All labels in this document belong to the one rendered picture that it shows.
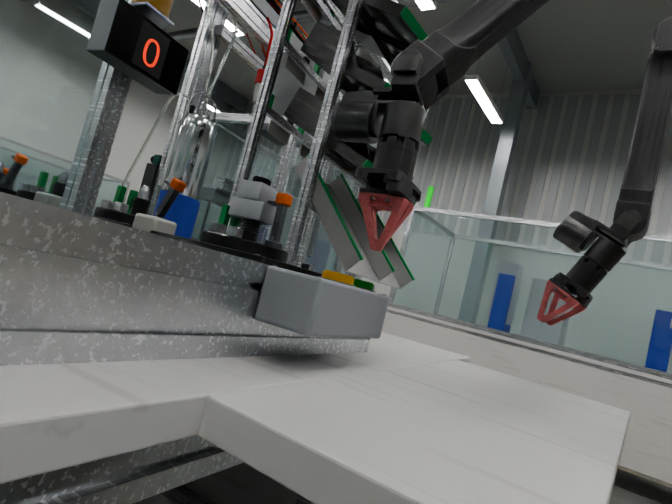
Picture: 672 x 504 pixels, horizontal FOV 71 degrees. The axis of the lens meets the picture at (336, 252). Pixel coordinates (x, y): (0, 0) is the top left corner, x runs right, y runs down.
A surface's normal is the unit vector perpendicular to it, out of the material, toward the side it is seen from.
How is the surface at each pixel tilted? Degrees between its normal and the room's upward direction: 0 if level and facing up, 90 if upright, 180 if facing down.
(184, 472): 90
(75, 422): 90
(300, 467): 90
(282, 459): 90
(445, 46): 80
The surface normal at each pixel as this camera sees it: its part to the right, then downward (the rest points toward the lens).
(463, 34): -0.18, -0.43
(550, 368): -0.54, -0.20
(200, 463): 0.87, 0.18
